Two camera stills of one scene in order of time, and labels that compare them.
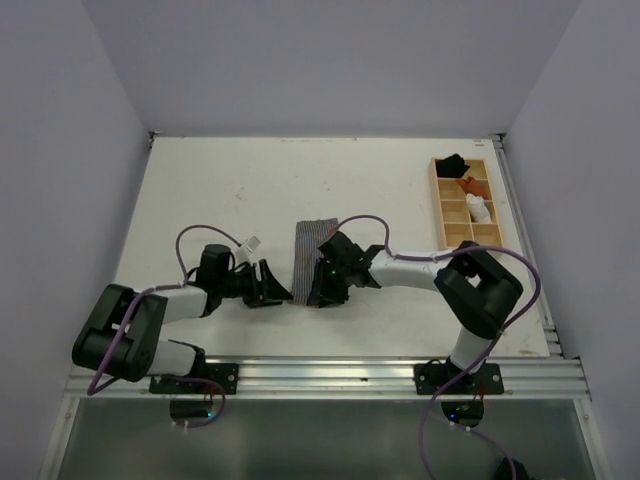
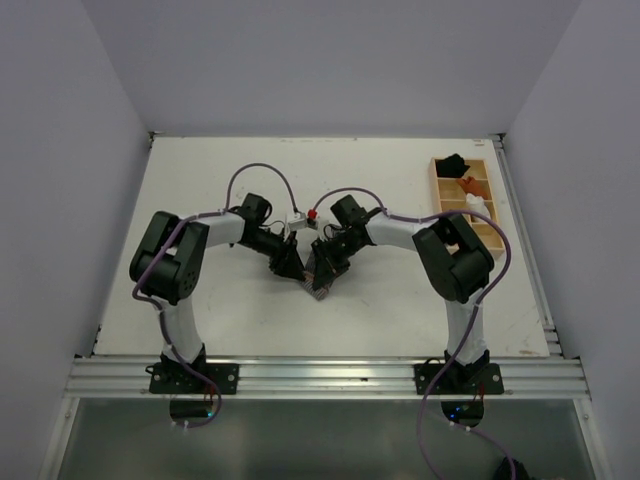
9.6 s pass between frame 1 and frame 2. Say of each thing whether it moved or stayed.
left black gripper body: moved
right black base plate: stayed
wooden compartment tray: stayed
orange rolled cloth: stayed
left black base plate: stayed
